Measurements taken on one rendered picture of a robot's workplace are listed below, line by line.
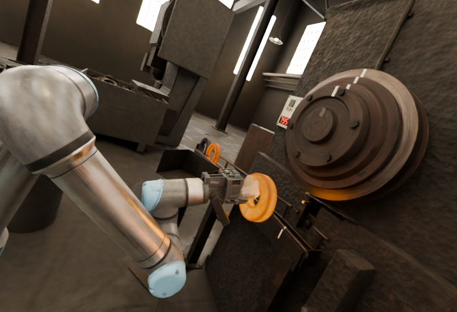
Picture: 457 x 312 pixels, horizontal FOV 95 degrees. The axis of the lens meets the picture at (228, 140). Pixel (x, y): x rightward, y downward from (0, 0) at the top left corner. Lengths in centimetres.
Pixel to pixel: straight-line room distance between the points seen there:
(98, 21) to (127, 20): 103
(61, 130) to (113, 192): 12
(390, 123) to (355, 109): 10
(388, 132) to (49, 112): 75
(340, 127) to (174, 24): 270
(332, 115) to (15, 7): 1098
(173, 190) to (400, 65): 89
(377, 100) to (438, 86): 23
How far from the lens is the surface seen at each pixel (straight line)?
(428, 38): 104
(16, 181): 58
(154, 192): 55
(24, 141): 38
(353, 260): 77
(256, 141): 364
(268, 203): 65
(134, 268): 149
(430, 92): 94
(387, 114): 75
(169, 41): 310
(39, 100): 38
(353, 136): 69
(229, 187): 60
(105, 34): 1059
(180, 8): 318
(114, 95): 287
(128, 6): 1071
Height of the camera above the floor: 107
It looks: 10 degrees down
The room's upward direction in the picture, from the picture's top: 23 degrees clockwise
